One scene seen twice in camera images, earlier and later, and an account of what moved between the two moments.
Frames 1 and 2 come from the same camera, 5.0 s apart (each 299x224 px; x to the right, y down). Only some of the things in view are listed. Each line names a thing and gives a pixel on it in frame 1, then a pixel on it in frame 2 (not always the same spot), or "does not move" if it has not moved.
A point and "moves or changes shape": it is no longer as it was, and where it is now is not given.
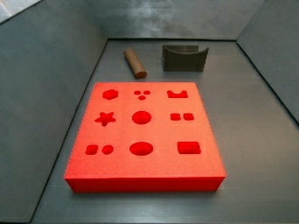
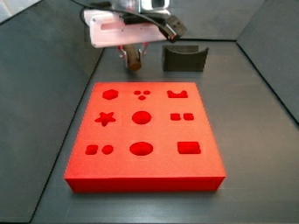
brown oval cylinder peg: x=135 y=65 moves or changes shape
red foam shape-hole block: x=145 y=141 does not move
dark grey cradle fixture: x=183 y=58 does not move
